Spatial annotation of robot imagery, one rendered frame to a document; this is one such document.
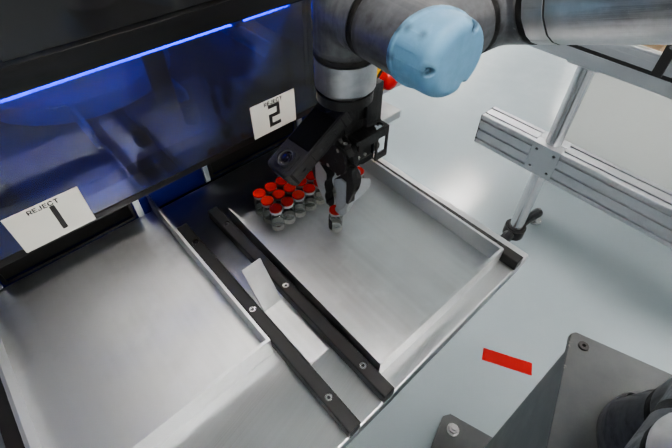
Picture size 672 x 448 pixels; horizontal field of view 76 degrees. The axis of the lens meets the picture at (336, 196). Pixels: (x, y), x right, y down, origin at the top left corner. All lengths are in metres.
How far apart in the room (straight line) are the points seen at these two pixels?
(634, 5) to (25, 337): 0.76
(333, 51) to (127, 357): 0.46
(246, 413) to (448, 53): 0.45
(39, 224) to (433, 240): 0.54
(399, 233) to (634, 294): 1.42
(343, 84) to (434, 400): 1.20
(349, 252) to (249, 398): 0.25
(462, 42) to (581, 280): 1.63
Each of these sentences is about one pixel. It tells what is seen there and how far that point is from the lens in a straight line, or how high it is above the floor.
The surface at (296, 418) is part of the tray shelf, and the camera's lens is 0.57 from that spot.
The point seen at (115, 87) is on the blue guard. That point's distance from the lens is 0.58.
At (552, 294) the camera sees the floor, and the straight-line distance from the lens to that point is 1.86.
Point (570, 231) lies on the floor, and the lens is 2.11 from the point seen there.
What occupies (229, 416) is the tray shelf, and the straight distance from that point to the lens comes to 0.58.
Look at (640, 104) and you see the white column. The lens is 2.06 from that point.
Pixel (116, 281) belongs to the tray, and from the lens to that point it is 0.72.
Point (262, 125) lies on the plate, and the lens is 0.71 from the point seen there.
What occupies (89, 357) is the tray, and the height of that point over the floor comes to 0.88.
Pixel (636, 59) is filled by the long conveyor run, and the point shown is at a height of 0.90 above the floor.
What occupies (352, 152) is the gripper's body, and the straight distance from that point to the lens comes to 0.56.
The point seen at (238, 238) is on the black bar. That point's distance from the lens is 0.69.
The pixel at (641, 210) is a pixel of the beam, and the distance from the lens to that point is 1.54.
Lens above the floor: 1.42
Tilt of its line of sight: 45 degrees down
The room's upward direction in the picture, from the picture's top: straight up
